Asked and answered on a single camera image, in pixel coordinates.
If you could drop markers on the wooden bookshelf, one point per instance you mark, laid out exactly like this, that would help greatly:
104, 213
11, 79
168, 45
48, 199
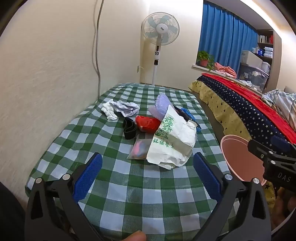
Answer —
266, 45

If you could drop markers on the red crumpled wrapper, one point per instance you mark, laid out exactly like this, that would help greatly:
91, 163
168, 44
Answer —
146, 122

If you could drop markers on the navy star bedsheet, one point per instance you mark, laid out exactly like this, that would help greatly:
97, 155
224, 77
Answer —
235, 102

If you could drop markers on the white crumpled cloth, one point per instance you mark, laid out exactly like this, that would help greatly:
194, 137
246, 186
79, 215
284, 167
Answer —
109, 111

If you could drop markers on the pink plastic bin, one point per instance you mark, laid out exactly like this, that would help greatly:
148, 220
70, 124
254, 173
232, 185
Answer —
235, 157

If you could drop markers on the green checked tablecloth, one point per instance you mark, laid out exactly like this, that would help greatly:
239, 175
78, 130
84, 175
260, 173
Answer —
138, 197

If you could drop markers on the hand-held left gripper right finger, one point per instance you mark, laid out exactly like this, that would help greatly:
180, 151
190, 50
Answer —
208, 176

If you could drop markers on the grey cardboard box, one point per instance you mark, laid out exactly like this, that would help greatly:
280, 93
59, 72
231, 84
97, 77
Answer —
251, 58

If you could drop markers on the red blanket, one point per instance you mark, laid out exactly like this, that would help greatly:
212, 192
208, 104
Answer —
272, 109

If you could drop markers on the pink folded clothes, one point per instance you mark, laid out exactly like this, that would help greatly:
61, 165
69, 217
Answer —
223, 69

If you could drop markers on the purple bubble wrap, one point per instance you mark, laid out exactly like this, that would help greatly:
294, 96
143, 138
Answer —
159, 106

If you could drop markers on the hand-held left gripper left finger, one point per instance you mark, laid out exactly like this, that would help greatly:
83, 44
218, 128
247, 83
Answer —
87, 176

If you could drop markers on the black elastic band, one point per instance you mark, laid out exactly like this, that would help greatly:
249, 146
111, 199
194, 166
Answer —
128, 129

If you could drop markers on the striped quilt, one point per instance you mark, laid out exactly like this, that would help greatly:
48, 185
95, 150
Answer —
282, 102

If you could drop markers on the person's right hand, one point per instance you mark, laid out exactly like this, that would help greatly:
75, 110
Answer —
283, 208

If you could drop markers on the white fan plug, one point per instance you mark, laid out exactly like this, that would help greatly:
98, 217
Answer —
139, 68

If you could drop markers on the blue plastic wrapper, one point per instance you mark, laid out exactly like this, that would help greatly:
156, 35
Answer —
187, 113

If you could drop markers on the blue curtain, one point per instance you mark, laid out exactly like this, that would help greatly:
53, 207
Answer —
219, 34

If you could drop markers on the potted green plant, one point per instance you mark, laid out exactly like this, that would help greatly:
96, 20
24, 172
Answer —
204, 58

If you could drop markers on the white plastic container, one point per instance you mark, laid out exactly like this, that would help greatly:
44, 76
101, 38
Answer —
266, 66

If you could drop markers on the white standing fan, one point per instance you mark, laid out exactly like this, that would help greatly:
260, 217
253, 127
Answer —
159, 29

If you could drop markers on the person's left hand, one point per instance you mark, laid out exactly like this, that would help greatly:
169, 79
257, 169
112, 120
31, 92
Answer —
134, 236

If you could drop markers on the white paper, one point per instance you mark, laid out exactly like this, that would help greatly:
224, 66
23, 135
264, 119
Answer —
127, 107

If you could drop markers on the clear plastic storage box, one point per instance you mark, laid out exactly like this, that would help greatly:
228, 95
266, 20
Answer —
252, 74

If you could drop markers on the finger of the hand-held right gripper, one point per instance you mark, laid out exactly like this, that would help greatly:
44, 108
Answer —
279, 141
259, 148

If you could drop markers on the clear plastic bag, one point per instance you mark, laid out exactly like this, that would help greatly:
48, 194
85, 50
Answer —
138, 148

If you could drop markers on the black small item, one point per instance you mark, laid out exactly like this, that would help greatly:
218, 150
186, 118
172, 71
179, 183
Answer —
179, 110

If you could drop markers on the white bamboo print paper bag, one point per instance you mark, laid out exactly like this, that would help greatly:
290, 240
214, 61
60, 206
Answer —
171, 143

